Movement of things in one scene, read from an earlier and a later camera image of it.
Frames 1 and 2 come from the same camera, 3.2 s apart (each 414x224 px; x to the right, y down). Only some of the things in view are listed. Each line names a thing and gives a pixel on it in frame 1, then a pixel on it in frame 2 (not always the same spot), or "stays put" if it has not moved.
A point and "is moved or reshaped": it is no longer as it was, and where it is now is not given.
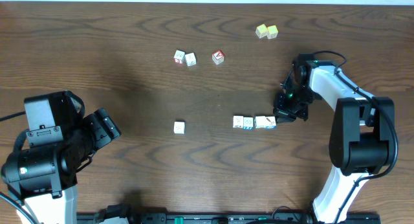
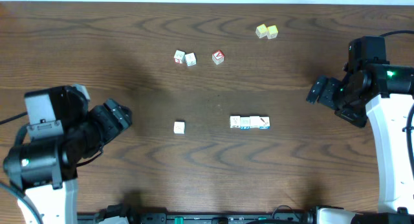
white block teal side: (180, 127) stays put
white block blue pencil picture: (268, 122) is moved or reshaped
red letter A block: (218, 57) stays put
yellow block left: (261, 31) stays put
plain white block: (261, 122) is moved or reshaped
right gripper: (283, 114) to (331, 85)
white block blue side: (191, 59) stays put
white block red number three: (179, 57) stays put
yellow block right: (273, 32) stays put
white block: (248, 123) is moved or reshaped
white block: (238, 122) is moved or reshaped
